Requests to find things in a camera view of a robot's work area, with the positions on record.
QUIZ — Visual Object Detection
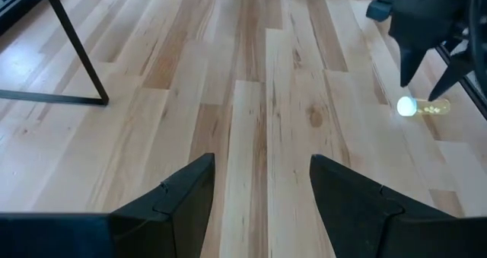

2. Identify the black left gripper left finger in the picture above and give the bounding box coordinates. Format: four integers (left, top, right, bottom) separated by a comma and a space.
0, 152, 217, 258

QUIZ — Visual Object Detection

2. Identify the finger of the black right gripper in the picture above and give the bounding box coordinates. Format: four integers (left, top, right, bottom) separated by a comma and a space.
427, 52, 477, 103
398, 46, 428, 88

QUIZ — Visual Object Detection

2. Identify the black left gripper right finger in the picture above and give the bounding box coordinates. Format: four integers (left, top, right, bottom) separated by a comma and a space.
309, 153, 487, 258

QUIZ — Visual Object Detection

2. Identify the yellow medicine bottle white cap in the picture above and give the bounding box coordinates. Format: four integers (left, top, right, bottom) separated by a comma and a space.
396, 95, 452, 118

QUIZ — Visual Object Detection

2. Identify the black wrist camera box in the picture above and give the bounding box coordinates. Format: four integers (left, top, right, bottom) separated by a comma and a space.
365, 0, 399, 23

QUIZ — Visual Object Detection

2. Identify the wooden shelf with black frame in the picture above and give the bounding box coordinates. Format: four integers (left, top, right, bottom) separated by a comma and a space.
0, 0, 110, 107

